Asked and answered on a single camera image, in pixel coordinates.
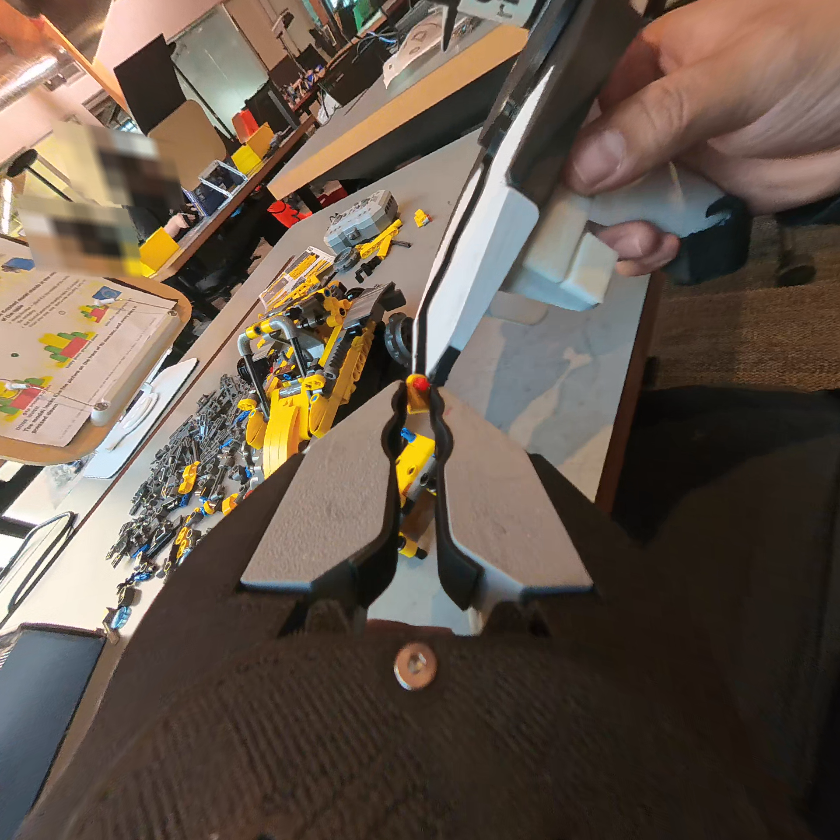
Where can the grey wheel hub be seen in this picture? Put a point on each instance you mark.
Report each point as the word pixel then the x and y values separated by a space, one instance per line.
pixel 346 262

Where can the white device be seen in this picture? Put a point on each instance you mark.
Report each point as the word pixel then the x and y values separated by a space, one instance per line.
pixel 420 52

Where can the yellow beam assembly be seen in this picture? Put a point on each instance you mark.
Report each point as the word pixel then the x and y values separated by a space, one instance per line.
pixel 384 236

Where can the small yellow orange brick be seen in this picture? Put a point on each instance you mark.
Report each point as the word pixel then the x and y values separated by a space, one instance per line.
pixel 422 218

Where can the yellow storage bin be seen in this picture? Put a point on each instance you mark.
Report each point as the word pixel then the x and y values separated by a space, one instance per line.
pixel 253 154
pixel 159 253

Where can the plywood panel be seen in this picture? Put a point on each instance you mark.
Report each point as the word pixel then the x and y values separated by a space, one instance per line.
pixel 190 138

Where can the person's dark clothed body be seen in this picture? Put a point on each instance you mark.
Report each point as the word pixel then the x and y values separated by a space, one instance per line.
pixel 754 590

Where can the yellow toy brick car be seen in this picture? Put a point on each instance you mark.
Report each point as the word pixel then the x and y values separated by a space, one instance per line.
pixel 289 426

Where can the silver air duct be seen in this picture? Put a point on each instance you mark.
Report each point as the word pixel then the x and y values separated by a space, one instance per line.
pixel 29 82

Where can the yellow sticker sheet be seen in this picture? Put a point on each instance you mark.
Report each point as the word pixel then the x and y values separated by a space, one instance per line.
pixel 295 272

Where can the long grey table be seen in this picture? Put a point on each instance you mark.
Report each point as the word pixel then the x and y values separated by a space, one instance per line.
pixel 407 124

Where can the grey brick battery box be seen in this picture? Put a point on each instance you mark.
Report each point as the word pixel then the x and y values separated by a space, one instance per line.
pixel 361 216

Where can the dark blue cardboard box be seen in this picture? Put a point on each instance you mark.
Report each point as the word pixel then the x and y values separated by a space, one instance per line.
pixel 46 709

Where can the pile of dark small bricks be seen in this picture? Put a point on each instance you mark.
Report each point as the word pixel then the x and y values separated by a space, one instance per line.
pixel 170 472

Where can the person's right hand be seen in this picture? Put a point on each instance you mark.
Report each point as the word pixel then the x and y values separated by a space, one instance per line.
pixel 754 98

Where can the grey desk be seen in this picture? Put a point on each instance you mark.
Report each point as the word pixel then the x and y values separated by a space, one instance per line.
pixel 544 394

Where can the black flat panel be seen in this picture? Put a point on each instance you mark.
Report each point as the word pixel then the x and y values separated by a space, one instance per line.
pixel 148 85

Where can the black connector brick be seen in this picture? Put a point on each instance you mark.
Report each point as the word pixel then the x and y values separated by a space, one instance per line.
pixel 367 269

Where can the red storage bin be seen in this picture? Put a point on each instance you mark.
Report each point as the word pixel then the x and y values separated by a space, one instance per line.
pixel 244 121

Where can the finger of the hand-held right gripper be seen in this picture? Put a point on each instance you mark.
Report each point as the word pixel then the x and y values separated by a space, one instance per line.
pixel 479 275

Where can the yellow brick subassembly blue pins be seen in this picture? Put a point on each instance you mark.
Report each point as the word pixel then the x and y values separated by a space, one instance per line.
pixel 417 466

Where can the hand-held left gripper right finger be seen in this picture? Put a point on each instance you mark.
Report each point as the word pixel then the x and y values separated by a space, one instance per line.
pixel 512 518

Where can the wooden board with printed sheet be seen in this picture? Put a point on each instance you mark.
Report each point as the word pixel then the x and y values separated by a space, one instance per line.
pixel 79 367

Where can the yellow connector brick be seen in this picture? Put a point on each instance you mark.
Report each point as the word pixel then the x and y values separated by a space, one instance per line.
pixel 418 399

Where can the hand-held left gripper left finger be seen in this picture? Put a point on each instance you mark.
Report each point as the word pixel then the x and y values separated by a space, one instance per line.
pixel 321 518

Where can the red black printed bag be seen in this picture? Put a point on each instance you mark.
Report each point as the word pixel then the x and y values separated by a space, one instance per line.
pixel 289 213

